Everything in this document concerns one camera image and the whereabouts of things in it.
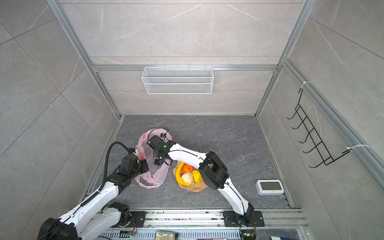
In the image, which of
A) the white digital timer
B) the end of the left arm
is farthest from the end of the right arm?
the white digital timer

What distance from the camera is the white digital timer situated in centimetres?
80

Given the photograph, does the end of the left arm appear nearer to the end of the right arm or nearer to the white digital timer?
the end of the right arm
